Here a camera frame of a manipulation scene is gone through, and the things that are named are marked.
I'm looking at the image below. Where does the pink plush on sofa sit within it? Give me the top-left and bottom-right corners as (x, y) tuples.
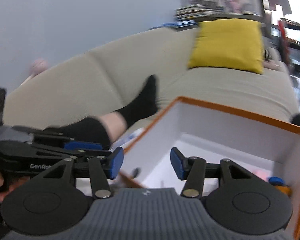
(28, 59), (49, 79)

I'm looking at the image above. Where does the fox plush toy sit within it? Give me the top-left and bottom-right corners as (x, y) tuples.
(268, 177), (292, 196)

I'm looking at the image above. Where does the yellow cushion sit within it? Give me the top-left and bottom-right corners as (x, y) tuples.
(188, 18), (264, 74)

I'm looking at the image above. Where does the beige sofa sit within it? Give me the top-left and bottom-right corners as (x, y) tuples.
(3, 28), (299, 129)

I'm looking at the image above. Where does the blue book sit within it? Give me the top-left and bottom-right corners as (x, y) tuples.
(150, 20), (198, 30)

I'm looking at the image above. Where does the stack of books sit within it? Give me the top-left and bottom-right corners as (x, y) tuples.
(174, 4), (213, 21)

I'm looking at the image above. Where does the black metal rack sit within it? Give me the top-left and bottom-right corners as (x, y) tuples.
(267, 17), (300, 75)

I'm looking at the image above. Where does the left leg black sock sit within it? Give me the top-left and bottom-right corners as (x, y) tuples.
(45, 75), (158, 150)

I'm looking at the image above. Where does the orange cardboard box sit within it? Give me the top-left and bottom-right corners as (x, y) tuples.
(120, 96), (300, 239)

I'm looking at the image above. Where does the left hand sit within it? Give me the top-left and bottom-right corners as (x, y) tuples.
(0, 173), (30, 203)

